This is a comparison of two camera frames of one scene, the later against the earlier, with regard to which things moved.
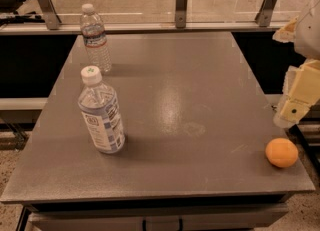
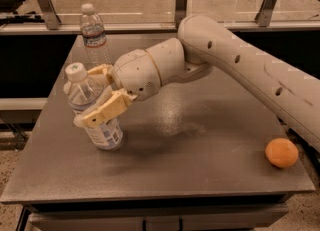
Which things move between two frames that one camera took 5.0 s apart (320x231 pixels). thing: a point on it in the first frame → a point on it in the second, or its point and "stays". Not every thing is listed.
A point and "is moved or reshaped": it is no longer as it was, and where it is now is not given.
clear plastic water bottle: x=94 y=39 stays
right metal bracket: x=264 y=17 stays
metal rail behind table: x=199 y=27 stays
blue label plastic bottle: x=99 y=107 is moved or reshaped
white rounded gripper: x=309 y=35 → x=135 y=72
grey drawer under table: x=156 y=216 stays
